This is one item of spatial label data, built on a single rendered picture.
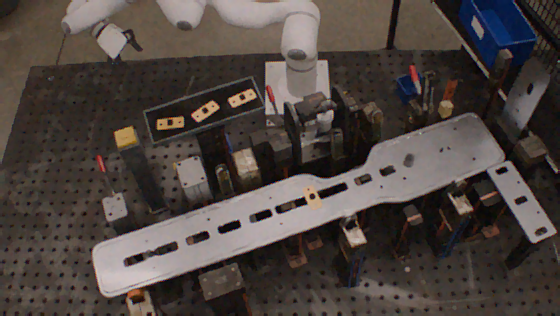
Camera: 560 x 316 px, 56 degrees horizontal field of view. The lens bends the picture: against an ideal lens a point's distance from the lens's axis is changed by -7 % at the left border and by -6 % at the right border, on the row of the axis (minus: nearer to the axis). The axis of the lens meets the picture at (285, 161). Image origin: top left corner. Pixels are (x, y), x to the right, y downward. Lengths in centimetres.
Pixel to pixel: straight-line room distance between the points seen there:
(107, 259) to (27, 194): 71
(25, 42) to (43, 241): 209
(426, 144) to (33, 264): 149
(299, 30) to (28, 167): 126
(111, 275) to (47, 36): 255
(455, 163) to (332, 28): 194
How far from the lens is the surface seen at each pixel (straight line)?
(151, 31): 376
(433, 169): 184
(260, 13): 191
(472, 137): 195
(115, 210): 176
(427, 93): 185
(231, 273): 163
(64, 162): 238
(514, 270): 209
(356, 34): 359
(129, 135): 176
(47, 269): 218
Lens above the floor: 254
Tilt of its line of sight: 58 degrees down
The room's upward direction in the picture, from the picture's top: 4 degrees counter-clockwise
